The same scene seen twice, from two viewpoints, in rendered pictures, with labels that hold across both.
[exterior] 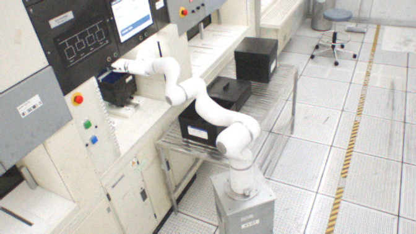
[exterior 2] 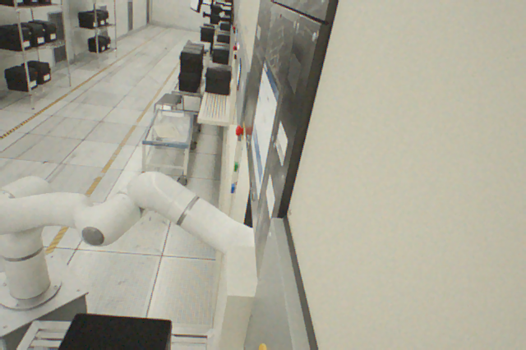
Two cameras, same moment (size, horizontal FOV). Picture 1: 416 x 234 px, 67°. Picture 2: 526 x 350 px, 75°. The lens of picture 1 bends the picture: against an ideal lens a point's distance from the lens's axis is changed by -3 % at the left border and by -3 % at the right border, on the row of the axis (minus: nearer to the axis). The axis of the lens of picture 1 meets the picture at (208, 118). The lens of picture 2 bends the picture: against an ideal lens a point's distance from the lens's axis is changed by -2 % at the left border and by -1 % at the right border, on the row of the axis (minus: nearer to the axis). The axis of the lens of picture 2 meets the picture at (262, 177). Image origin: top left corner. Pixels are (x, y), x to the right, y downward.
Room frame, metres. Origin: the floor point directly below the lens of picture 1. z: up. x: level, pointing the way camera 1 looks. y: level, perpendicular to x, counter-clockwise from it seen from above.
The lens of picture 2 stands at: (2.27, -0.11, 1.82)
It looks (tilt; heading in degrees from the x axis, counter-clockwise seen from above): 28 degrees down; 139
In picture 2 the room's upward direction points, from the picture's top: 11 degrees clockwise
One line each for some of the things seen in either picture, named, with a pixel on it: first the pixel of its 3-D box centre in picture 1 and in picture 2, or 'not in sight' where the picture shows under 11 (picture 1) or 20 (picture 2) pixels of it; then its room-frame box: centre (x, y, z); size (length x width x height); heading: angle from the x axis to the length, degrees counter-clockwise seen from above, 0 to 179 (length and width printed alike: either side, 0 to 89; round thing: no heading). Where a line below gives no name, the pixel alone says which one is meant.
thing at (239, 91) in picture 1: (226, 91); not in sight; (2.03, -0.16, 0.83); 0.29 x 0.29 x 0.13; 57
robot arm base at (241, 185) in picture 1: (241, 174); (26, 269); (1.16, -0.14, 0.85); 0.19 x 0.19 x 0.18
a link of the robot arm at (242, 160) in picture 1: (235, 147); (25, 214); (1.14, -0.11, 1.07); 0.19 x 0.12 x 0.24; 128
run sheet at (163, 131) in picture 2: not in sight; (167, 130); (-0.72, 1.16, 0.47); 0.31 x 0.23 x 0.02; 170
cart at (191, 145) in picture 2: not in sight; (171, 144); (-0.86, 1.28, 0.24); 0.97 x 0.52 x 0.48; 151
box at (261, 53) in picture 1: (256, 59); not in sight; (2.36, -0.45, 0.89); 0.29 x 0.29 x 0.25; 62
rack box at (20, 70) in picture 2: not in sight; (21, 78); (-3.12, 0.17, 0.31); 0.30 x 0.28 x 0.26; 147
